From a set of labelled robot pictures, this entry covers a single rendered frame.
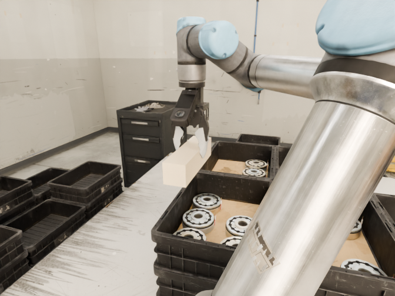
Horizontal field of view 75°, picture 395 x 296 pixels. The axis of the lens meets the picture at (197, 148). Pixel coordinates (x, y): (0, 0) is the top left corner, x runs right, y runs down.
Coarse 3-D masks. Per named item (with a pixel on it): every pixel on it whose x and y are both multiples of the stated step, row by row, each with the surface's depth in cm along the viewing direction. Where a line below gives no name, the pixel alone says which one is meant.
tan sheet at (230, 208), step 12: (192, 204) 97; (228, 204) 97; (240, 204) 97; (252, 204) 97; (216, 216) 90; (228, 216) 90; (252, 216) 90; (180, 228) 83; (216, 228) 83; (216, 240) 78
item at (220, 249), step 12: (252, 180) 94; (264, 180) 93; (180, 192) 85; (156, 228) 67; (156, 240) 65; (168, 240) 64; (180, 240) 63; (192, 240) 63; (204, 252) 62; (216, 252) 61; (228, 252) 60
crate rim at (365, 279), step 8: (376, 208) 76; (384, 224) 69; (392, 232) 66; (328, 272) 55; (336, 272) 54; (344, 272) 54; (352, 272) 54; (360, 272) 54; (336, 280) 55; (344, 280) 54; (352, 280) 54; (360, 280) 53; (368, 280) 53; (376, 280) 52; (384, 280) 52; (392, 280) 52; (376, 288) 53; (384, 288) 52; (392, 288) 52
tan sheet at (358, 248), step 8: (352, 240) 78; (360, 240) 78; (344, 248) 75; (352, 248) 75; (360, 248) 75; (368, 248) 75; (344, 256) 72; (352, 256) 72; (360, 256) 72; (368, 256) 72; (336, 264) 69; (376, 264) 69
